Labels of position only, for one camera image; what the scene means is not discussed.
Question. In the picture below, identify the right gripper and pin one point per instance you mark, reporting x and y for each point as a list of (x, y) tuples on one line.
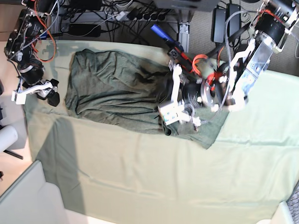
[(32, 74)]

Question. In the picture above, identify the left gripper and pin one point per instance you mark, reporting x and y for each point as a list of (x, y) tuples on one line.
[(194, 98)]

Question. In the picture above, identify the green T-shirt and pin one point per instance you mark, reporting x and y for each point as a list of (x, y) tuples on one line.
[(117, 88)]

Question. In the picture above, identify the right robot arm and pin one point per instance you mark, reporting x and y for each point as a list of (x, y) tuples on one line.
[(21, 51)]

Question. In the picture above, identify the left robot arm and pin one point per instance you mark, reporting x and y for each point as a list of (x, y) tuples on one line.
[(231, 83)]

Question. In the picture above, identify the blue orange clamp at centre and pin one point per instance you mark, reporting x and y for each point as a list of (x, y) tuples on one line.
[(176, 51)]

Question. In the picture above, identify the white cylinder on stand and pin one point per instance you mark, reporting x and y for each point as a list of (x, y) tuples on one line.
[(8, 136)]

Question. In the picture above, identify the light green table cloth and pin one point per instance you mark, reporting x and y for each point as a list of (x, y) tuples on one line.
[(121, 176)]

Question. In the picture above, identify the black power adapter brick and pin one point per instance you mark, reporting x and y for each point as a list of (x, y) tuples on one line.
[(218, 25)]

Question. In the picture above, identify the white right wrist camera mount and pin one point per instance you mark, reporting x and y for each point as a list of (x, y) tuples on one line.
[(41, 89)]

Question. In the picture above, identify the aluminium frame post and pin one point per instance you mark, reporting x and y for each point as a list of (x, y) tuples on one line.
[(184, 19)]

